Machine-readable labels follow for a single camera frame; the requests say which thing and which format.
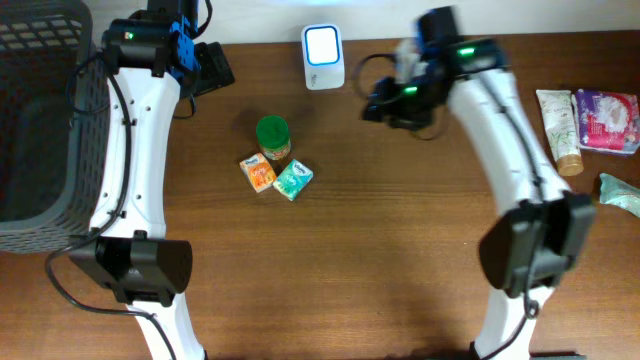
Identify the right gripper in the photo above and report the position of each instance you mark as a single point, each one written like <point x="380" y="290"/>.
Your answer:
<point x="389" y="91"/>

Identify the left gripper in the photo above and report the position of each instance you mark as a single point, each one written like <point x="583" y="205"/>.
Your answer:
<point x="216" y="68"/>

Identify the green lid glass jar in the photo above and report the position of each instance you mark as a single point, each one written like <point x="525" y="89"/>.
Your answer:
<point x="273" y="137"/>

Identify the orange tissue pack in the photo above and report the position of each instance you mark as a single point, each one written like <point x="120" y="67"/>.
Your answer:
<point x="258" y="171"/>

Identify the teal tissue pack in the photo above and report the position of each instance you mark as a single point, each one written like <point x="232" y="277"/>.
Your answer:
<point x="293" y="179"/>

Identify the white cream tube gold cap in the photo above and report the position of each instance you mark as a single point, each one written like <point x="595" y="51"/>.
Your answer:
<point x="561" y="131"/>

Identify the red purple pad package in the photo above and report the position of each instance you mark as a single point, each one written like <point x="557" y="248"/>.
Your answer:
<point x="607" y="122"/>

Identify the mint green wipes packet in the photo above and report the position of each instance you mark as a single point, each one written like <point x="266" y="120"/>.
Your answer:
<point x="616" y="192"/>

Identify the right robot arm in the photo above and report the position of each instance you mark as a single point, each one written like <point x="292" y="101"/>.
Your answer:
<point x="541" y="224"/>

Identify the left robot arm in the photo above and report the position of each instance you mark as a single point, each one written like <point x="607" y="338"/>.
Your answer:
<point x="152" y="60"/>

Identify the white barcode scanner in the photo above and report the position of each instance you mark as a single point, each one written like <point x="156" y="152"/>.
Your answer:
<point x="323" y="57"/>

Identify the grey plastic mesh basket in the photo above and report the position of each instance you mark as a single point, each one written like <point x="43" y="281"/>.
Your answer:
<point x="54" y="124"/>

